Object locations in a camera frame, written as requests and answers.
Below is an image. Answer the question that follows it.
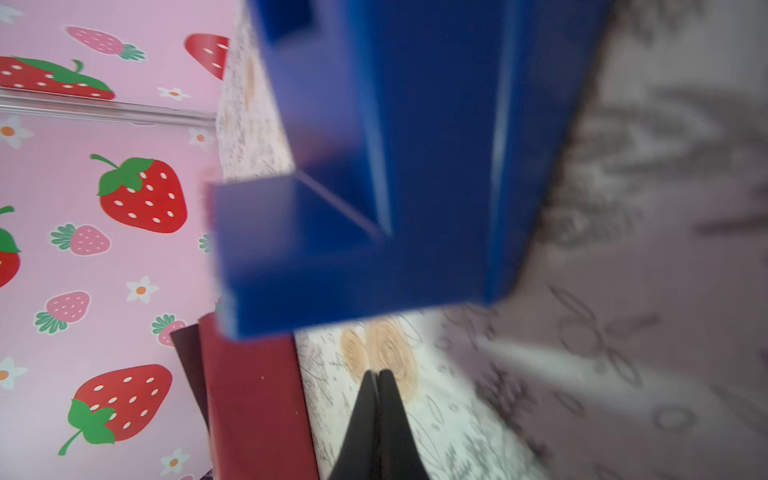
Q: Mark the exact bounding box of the blue tape dispenser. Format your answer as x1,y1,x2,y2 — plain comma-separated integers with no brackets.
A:
212,1,612,340

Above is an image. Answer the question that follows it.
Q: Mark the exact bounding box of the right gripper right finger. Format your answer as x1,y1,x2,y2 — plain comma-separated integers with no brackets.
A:
379,370,429,480

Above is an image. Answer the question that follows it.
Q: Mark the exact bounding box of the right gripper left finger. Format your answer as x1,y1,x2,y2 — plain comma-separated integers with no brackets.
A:
328,371,380,480

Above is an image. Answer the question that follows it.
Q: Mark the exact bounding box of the dark red wrapping paper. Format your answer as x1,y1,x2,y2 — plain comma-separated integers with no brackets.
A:
170,313,320,479

